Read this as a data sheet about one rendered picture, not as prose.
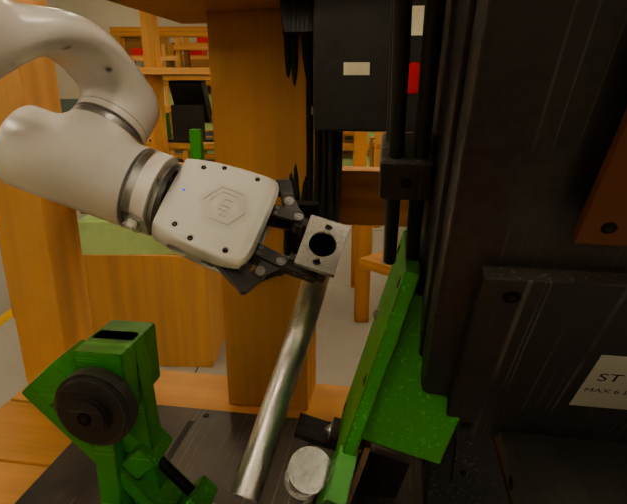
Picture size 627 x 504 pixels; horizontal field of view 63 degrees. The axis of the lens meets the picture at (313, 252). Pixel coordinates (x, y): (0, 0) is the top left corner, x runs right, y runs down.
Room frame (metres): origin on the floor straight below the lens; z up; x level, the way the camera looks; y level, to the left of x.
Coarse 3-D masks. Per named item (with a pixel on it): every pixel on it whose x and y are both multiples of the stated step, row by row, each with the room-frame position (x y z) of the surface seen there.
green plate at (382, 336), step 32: (384, 288) 0.46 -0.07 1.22; (416, 288) 0.37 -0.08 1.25; (384, 320) 0.37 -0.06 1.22; (416, 320) 0.36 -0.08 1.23; (384, 352) 0.35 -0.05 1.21; (416, 352) 0.36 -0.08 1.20; (352, 384) 0.45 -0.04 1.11; (384, 384) 0.36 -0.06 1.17; (416, 384) 0.36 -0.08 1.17; (352, 416) 0.36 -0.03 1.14; (384, 416) 0.36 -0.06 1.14; (416, 416) 0.36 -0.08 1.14; (448, 416) 0.35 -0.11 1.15; (352, 448) 0.35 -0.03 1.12; (416, 448) 0.36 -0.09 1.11
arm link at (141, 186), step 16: (144, 160) 0.48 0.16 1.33; (160, 160) 0.49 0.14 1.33; (176, 160) 0.52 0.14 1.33; (128, 176) 0.47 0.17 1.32; (144, 176) 0.47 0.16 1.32; (160, 176) 0.48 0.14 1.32; (128, 192) 0.46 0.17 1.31; (144, 192) 0.46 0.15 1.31; (128, 208) 0.46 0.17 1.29; (144, 208) 0.46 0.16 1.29; (128, 224) 0.46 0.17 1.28; (144, 224) 0.48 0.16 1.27
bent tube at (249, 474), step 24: (312, 216) 0.49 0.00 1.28; (312, 240) 0.48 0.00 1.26; (336, 240) 0.47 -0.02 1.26; (312, 264) 0.45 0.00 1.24; (336, 264) 0.45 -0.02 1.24; (312, 288) 0.52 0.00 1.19; (312, 312) 0.53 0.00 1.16; (288, 336) 0.53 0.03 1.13; (288, 360) 0.50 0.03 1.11; (288, 384) 0.49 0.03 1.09; (264, 408) 0.47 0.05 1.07; (288, 408) 0.48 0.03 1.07; (264, 432) 0.45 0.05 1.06; (264, 456) 0.43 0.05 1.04; (240, 480) 0.41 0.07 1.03; (264, 480) 0.42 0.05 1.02
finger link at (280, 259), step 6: (258, 246) 0.47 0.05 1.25; (264, 246) 0.47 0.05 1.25; (258, 252) 0.47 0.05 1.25; (264, 252) 0.46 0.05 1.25; (270, 252) 0.47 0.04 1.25; (276, 252) 0.47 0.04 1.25; (252, 258) 0.48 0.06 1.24; (258, 258) 0.47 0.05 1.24; (264, 258) 0.46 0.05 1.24; (270, 258) 0.46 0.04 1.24; (276, 258) 0.46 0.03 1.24; (282, 258) 0.46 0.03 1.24; (258, 264) 0.48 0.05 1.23; (276, 264) 0.46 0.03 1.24; (282, 264) 0.46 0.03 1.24
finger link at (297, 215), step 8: (280, 208) 0.50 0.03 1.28; (288, 208) 0.50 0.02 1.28; (272, 216) 0.50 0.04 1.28; (280, 216) 0.49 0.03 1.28; (288, 216) 0.49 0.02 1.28; (296, 216) 0.50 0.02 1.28; (304, 216) 0.50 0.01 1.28; (272, 224) 0.51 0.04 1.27; (280, 224) 0.51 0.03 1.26; (288, 224) 0.51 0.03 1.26
